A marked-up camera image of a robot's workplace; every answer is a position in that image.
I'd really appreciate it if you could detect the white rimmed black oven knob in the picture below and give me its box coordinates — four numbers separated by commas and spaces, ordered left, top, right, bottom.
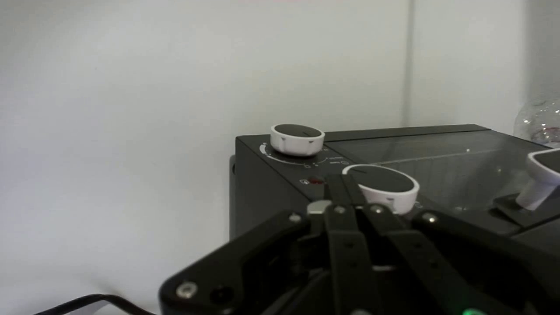
268, 121, 328, 159

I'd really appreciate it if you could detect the dark grey toaster oven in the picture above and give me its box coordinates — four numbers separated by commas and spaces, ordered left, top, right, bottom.
228, 123, 560, 252

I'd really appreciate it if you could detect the white container at right edge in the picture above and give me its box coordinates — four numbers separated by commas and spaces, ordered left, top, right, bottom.
515, 147, 560, 214

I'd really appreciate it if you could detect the black cable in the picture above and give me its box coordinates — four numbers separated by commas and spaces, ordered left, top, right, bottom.
34, 292, 155, 315

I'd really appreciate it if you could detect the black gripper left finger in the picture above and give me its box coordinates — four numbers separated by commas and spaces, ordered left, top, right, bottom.
158, 173, 377, 315

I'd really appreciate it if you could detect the white cup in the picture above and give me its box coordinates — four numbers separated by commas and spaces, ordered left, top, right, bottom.
340, 163, 422, 215

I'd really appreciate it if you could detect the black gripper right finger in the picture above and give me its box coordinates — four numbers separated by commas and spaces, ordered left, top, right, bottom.
342, 173, 560, 315

